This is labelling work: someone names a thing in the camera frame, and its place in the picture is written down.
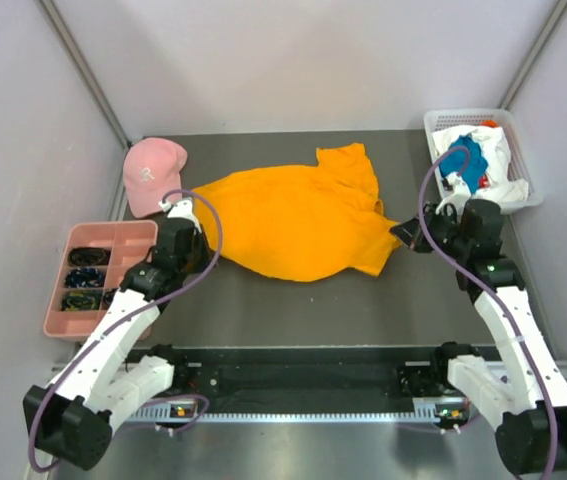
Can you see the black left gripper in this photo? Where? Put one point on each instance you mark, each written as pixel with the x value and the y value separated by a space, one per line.
pixel 200 240

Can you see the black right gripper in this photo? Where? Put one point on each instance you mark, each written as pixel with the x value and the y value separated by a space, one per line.
pixel 410 233

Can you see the orange t shirt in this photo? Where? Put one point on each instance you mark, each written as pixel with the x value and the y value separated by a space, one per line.
pixel 301 223

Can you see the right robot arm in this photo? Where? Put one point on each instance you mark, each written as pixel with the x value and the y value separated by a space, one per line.
pixel 527 409

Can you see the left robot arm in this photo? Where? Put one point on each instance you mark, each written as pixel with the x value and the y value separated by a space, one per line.
pixel 75 416

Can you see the blue t shirt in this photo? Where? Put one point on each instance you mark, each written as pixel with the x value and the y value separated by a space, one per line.
pixel 465 156

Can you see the pink baseball cap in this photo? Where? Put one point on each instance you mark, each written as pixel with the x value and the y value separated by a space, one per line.
pixel 152 168

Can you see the dark patterned socks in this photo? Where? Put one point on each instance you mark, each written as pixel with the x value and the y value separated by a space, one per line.
pixel 107 298

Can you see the pink divided organizer tray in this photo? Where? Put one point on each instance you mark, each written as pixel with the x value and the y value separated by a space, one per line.
pixel 129 241

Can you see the white t shirt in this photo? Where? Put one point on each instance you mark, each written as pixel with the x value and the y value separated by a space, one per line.
pixel 490 159

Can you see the black folded socks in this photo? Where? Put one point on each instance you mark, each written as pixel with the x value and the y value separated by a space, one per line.
pixel 88 256

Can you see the blue patterned socks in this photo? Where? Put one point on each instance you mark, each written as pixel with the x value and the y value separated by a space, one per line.
pixel 84 278

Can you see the white plastic laundry basket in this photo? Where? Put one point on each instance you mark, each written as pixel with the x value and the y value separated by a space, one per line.
pixel 440 120

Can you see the green patterned socks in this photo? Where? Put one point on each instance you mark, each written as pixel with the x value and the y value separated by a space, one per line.
pixel 81 300

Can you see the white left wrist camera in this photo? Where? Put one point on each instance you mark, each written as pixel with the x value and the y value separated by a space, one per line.
pixel 182 209

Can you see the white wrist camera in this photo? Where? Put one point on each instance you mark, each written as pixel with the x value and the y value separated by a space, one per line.
pixel 452 205
pixel 182 209

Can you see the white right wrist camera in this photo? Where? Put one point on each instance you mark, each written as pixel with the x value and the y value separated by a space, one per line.
pixel 452 205

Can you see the aluminium frame rail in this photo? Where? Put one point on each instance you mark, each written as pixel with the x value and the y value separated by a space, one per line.
pixel 174 410

